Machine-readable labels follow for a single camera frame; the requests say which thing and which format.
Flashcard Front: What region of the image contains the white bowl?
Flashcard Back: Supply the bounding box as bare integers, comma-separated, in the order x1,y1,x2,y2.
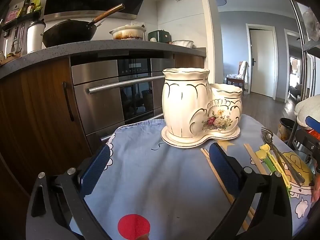
172,40,194,49

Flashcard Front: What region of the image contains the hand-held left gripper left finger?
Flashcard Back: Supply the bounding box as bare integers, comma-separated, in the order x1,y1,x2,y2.
26,144,112,240

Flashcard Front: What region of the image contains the metal shelf rack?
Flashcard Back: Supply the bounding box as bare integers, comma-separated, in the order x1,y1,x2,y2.
287,0,320,102

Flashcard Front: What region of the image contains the black wall shelf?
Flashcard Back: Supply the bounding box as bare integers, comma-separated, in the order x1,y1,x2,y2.
0,11,43,32

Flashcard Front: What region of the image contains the silver spoon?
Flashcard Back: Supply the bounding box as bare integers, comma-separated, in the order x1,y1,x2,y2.
264,132,297,185

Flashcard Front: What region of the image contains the narrow wooden cabinet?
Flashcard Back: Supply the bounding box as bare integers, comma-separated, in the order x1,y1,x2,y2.
175,54,205,69

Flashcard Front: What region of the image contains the wooden chopstick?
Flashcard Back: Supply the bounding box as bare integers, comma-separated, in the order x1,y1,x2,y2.
247,143,269,174
201,148,255,232
244,144,267,176
204,147,256,217

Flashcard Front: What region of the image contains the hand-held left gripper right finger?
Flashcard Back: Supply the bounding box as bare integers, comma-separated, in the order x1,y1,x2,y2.
205,142,293,240

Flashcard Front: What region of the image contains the floral ceramic utensil holder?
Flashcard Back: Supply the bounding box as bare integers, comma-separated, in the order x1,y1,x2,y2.
161,67,243,150

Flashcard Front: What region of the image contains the dark trash bin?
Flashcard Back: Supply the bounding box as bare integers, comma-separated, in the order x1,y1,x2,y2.
278,117,296,141

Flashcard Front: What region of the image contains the white clay pot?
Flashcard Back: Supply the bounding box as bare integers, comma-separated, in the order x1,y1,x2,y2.
109,25,147,41

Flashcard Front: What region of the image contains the wooden chair with clothes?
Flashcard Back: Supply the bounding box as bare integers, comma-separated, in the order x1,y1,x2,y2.
226,61,250,90

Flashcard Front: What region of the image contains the white thermos bottle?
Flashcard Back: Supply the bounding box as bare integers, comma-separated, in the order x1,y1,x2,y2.
26,19,47,54

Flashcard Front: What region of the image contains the black wok with wooden handle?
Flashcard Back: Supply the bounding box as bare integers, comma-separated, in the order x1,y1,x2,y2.
42,3,125,48

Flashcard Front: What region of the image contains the grey kitchen countertop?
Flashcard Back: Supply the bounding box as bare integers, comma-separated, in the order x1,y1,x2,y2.
0,39,207,79

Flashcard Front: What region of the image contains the silver fork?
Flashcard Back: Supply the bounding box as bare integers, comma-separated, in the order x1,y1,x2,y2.
261,127,306,183

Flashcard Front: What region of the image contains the green kitchen appliance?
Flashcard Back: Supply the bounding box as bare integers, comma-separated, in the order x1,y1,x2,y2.
148,29,173,43

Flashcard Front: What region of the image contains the blue cartoon printed tablecloth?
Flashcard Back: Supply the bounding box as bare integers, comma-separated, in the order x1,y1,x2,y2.
69,114,315,240

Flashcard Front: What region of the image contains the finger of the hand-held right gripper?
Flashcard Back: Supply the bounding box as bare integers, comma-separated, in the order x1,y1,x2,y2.
306,116,320,132

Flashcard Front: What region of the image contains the white door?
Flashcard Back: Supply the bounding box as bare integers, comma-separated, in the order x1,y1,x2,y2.
246,24,278,98

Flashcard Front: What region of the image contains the person's right hand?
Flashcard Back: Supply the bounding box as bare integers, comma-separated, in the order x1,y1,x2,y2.
311,179,320,203

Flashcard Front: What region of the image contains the black cabinet handle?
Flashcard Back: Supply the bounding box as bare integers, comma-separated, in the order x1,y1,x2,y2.
62,81,75,122

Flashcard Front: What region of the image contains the white fluffy cloth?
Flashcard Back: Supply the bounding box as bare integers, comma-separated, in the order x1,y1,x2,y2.
294,99,320,128

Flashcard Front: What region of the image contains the wide wooden cabinet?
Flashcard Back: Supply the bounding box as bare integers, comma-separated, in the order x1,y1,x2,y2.
0,57,93,198

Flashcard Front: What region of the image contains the stainless steel built-in oven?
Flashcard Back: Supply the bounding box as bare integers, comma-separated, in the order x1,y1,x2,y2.
71,57,176,137

